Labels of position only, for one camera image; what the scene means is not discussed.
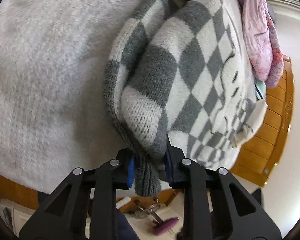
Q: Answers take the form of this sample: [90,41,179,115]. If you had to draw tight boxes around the purple hair brush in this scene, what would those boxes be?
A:
[153,217,179,236]

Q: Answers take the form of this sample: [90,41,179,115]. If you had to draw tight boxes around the white fleece bed blanket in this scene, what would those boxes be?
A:
[0,0,269,196]

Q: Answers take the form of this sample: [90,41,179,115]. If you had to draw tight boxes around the grey white checkered sweater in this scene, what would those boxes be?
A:
[104,0,255,197]

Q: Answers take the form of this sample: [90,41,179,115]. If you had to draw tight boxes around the white teal striped cloth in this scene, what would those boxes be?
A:
[255,78,267,100]

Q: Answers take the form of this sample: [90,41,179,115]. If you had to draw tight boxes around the metal scissors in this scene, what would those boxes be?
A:
[134,197,163,224]

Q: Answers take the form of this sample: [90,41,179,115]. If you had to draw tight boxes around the pink floral quilt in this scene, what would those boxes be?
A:
[242,0,284,88]

